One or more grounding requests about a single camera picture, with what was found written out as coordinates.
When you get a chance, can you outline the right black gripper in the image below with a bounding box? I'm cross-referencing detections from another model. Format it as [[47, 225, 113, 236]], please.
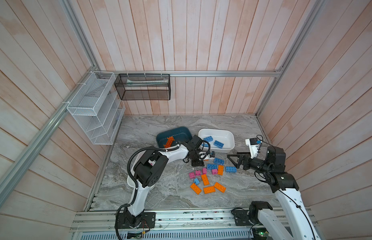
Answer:
[[227, 151, 270, 175]]

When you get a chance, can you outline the long orange lego stack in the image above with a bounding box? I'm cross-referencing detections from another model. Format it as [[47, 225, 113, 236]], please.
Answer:
[[164, 136, 175, 148]]

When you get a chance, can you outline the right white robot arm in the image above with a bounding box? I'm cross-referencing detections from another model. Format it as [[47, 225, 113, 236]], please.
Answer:
[[227, 146, 321, 240]]

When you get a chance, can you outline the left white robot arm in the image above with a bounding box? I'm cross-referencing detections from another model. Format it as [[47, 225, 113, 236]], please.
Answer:
[[126, 135, 211, 218]]

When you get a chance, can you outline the teal plastic bin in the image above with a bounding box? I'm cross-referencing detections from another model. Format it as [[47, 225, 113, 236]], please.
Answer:
[[155, 126, 194, 150]]

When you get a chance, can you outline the orange lego brick upright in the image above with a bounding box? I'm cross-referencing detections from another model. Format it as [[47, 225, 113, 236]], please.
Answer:
[[217, 165, 224, 176]]

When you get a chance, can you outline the white bin back right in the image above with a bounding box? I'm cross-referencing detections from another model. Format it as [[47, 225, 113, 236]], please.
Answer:
[[198, 129, 235, 153]]

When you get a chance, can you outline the white bin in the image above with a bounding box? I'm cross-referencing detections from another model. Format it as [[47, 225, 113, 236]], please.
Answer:
[[127, 176, 136, 188], [198, 129, 235, 153]]

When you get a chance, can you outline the orange lego brick bottom right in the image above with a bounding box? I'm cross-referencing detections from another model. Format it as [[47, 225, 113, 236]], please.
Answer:
[[214, 182, 226, 193]]

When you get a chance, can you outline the orange lego brick centre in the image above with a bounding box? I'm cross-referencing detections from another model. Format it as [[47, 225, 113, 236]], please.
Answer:
[[201, 174, 210, 186]]

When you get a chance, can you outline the orange lego brick bottom middle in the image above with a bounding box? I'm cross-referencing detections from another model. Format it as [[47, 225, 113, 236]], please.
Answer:
[[203, 186, 216, 194]]

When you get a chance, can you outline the orange lego brick bottom left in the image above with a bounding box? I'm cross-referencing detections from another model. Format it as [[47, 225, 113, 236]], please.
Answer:
[[190, 183, 202, 195]]

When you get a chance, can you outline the white bin left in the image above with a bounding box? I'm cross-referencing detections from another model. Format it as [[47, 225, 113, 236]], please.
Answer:
[[127, 176, 136, 188]]

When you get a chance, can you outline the black mesh basket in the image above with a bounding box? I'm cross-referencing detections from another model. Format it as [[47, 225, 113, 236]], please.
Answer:
[[114, 73, 172, 101]]

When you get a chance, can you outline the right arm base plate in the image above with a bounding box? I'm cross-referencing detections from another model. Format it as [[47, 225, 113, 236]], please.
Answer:
[[231, 208, 253, 226]]

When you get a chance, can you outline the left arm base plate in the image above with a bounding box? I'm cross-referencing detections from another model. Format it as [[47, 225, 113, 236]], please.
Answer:
[[115, 211, 156, 230]]

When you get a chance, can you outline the aluminium front rail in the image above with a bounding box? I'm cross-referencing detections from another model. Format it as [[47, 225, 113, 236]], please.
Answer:
[[70, 206, 319, 233]]

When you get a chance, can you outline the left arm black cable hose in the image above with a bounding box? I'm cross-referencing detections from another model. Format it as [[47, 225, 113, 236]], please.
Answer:
[[114, 145, 181, 240]]

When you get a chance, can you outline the white wire mesh shelf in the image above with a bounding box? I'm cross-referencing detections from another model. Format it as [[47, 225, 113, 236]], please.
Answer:
[[67, 72, 126, 145]]

